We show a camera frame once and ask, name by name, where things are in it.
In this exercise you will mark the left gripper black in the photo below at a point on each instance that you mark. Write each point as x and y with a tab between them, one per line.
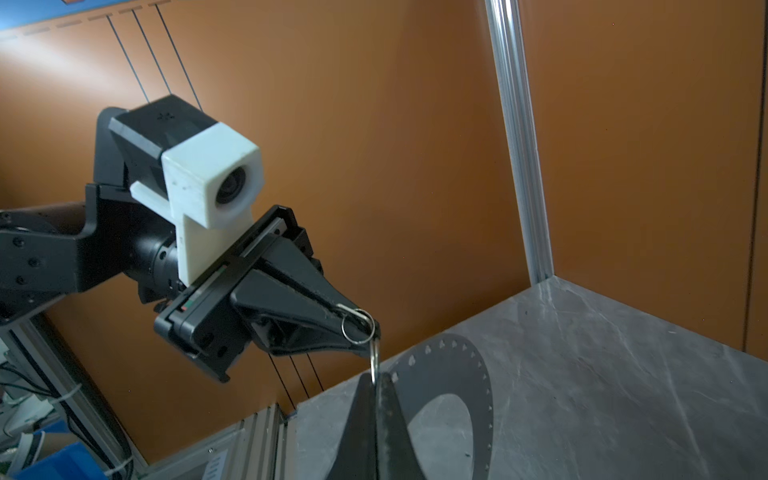
266	290

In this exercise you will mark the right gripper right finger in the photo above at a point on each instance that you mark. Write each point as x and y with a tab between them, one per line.
395	455

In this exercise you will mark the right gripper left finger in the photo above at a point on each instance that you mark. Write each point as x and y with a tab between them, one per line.
356	455

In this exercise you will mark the perforated metal ring disc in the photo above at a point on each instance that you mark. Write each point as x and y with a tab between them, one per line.
449	364

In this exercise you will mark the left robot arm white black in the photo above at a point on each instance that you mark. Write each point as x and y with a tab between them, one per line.
57	250

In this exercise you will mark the aluminium front rail frame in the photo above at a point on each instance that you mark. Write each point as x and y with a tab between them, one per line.
82	438

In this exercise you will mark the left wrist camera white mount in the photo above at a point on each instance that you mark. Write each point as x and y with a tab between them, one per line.
197	173

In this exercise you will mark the left aluminium corner post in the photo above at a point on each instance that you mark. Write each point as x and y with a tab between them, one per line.
505	28

